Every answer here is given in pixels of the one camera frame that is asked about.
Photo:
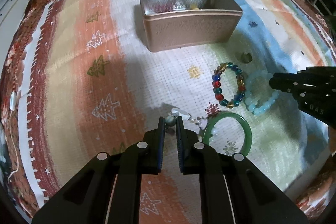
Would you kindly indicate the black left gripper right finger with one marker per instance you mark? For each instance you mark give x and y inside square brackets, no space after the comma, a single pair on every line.
[232,188]

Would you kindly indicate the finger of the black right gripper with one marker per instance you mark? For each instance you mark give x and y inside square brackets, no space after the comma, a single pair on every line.
[322,71]
[304,84]

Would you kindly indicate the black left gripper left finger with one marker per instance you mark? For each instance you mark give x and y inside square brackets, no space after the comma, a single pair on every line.
[108,188]

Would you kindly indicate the green jade bangle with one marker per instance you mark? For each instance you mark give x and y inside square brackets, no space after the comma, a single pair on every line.
[228,133]

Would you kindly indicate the small dark green stone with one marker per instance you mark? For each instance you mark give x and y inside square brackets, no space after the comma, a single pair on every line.
[244,57]

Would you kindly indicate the brown floral bed sheet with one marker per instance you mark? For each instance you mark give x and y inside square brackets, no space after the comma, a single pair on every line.
[15,83]

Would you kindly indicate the striped colourful woven cloth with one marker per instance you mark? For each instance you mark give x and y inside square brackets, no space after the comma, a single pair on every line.
[95,87]

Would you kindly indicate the rose gold metal tin box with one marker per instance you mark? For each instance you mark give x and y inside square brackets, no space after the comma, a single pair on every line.
[171,24]

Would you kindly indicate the white headboard with gold trim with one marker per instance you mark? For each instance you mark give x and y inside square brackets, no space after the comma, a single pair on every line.
[12,12]

